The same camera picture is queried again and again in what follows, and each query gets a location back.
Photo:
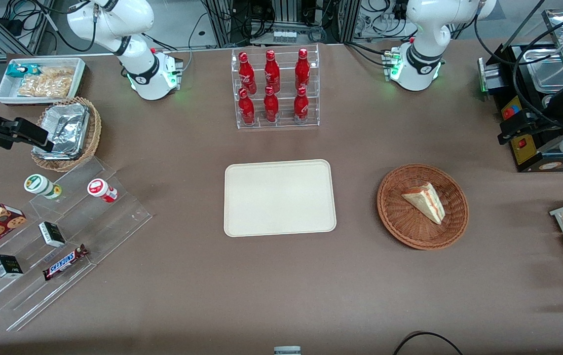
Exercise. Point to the clear acrylic stepped display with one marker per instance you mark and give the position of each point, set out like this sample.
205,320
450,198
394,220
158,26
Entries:
108,222

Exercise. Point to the clear acrylic bottle rack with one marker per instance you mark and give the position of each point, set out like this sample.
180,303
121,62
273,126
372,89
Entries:
283,123

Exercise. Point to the clear bag of beige snacks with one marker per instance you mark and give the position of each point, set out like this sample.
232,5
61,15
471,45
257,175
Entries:
44,88
59,73

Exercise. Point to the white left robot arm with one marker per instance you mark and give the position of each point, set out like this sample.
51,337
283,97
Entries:
419,29

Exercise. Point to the red cola bottle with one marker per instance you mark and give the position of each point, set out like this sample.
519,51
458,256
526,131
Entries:
246,109
271,106
302,71
272,73
246,74
301,105

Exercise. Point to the triangular sandwich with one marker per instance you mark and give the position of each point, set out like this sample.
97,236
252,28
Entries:
427,201

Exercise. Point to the black power adapter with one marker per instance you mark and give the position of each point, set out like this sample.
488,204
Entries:
10,24

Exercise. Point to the black food warmer machine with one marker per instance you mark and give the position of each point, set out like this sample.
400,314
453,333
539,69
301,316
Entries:
523,158

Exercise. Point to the white power strip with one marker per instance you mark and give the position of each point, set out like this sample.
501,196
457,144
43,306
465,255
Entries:
284,36

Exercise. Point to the steel warmer pan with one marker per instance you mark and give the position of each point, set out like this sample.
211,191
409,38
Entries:
550,74
548,101

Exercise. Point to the red lidded yoghurt cup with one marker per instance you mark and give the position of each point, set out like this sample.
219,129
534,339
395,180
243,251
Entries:
99,189

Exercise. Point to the small light wicker basket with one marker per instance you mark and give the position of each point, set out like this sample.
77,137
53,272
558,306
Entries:
93,133

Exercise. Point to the beige plastic tray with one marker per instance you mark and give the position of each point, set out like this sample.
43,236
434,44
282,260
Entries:
279,197

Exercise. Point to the large brown wicker basket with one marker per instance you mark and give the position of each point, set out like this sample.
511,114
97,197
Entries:
409,227

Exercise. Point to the white rectangular snack bin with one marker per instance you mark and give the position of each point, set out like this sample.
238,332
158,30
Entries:
7,91

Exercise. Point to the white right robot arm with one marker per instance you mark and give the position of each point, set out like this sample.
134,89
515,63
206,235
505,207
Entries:
113,19

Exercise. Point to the grey device with label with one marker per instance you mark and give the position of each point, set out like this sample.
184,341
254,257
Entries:
287,350

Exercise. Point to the green lidded yoghurt cup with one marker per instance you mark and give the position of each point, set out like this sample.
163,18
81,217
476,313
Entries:
38,185

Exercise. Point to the small black carton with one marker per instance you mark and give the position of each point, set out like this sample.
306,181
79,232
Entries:
7,266
52,234

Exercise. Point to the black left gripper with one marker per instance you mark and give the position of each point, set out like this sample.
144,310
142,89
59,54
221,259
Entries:
544,123

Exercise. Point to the Snickers chocolate bar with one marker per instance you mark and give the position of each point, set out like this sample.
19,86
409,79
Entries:
64,262

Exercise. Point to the silver foil container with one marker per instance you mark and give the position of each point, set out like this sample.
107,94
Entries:
66,128

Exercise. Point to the teal snack packet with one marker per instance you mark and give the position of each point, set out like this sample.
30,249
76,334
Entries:
17,70

